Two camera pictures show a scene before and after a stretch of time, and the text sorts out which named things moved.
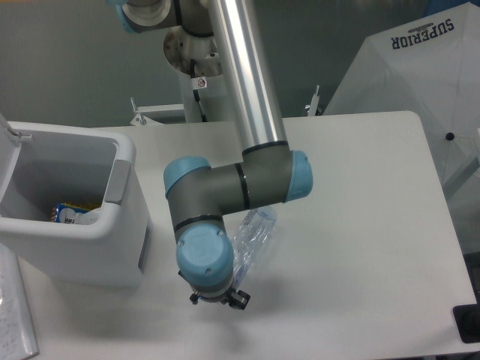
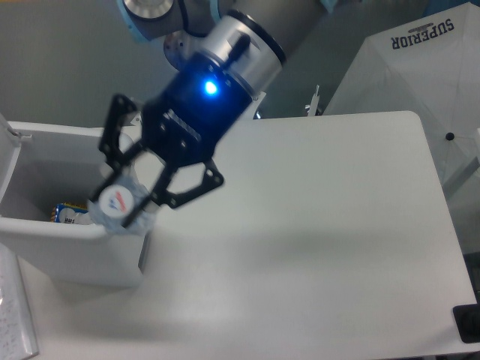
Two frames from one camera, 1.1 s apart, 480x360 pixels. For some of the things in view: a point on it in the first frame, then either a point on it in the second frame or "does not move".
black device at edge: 467,319 does not move
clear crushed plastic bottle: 254,232 -> 122,205
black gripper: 239,299 -> 186,121
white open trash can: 43,165 does not move
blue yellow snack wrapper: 73,214 does not move
